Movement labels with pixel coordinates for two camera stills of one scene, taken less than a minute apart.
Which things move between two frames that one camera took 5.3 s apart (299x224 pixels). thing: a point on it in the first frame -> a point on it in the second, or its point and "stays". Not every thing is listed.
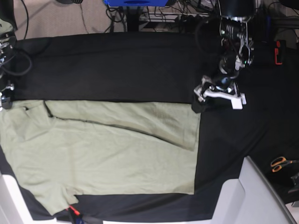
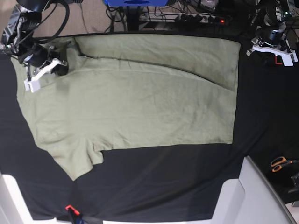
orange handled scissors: x=278 y=163 stays
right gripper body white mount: x=237 y=101 -> x=288 y=58
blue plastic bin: x=135 y=3 stays
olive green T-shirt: x=57 y=150 -> x=125 y=91
